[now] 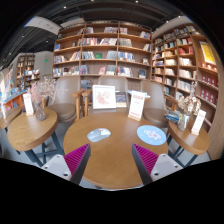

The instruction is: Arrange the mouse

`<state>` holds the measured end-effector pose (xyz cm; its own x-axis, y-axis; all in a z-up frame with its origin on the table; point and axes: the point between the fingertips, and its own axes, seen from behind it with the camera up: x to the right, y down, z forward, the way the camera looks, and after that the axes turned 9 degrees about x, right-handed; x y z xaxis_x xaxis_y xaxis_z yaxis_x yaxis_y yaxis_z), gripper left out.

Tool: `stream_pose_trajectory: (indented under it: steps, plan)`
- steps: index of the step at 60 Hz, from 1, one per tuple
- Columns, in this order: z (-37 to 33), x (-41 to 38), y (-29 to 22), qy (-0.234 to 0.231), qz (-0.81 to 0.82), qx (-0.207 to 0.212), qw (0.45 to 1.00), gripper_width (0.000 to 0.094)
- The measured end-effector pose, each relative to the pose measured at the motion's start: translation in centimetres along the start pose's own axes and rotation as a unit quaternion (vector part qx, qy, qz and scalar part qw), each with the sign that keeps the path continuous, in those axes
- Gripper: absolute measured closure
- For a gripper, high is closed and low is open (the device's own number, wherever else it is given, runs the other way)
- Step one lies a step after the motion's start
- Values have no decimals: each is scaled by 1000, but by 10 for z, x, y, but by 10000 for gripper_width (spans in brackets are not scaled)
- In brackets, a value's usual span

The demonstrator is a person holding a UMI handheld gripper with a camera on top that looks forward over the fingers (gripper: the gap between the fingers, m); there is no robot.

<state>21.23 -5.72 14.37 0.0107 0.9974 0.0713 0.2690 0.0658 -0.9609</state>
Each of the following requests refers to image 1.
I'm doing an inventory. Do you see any brown leather wooden armchair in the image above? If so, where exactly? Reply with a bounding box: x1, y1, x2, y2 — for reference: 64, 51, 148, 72
139, 79, 178, 129
81, 75, 129, 118
46, 75, 86, 124

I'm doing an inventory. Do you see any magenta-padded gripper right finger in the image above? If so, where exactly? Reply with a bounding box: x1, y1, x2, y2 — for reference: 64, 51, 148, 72
131, 143, 184, 186

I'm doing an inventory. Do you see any wooden side table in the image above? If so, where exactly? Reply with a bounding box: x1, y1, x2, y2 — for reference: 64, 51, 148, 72
166, 119, 212, 168
6, 107, 64, 166
0, 106, 23, 131

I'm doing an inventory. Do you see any grey computer mouse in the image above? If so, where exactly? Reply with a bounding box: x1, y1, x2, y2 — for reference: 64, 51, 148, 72
86, 127, 112, 143

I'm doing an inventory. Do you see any tall wooden bookshelf with poster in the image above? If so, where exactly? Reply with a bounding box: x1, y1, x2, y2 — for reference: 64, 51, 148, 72
151, 23, 221, 131

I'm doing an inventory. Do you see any small distant wooden bookshelf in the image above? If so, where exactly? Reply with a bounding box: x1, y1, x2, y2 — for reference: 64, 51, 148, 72
15, 53, 42, 90

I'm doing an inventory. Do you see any blue book stack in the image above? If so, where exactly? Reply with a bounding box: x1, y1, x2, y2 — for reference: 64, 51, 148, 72
126, 89, 152, 100

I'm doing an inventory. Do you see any small white sign card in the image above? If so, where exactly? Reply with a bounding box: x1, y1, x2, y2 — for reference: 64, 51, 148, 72
190, 109, 207, 136
22, 93, 35, 116

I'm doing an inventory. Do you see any blue book display table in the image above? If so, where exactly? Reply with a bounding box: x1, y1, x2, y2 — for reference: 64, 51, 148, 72
0, 68, 28, 111

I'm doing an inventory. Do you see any glass vase with pink flowers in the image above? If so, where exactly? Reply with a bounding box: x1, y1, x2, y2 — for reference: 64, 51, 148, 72
28, 77, 58, 122

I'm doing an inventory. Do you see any stack of books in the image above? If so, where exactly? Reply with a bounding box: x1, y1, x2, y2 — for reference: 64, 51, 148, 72
164, 109, 184, 125

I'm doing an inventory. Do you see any round blue mouse pad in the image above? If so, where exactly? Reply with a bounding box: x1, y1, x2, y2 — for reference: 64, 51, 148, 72
136, 124, 167, 146

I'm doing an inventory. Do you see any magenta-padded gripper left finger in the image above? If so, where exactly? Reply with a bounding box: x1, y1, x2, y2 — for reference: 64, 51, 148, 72
40, 143, 92, 186

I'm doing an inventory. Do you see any glass vase with dried flowers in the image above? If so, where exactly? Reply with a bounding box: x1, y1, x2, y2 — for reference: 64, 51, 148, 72
176, 81, 202, 132

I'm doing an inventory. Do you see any white framed floral picture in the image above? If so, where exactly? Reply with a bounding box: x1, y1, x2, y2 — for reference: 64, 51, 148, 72
91, 84, 117, 110

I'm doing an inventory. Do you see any white sign with wooden base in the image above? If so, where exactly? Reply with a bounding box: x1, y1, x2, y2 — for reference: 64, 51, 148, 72
127, 90, 147, 122

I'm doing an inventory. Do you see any dark cover book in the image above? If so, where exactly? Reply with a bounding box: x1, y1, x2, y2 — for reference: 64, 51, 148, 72
115, 91, 128, 108

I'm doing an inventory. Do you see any wide wooden bookshelf unit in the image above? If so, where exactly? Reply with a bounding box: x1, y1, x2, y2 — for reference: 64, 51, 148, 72
52, 21, 154, 81

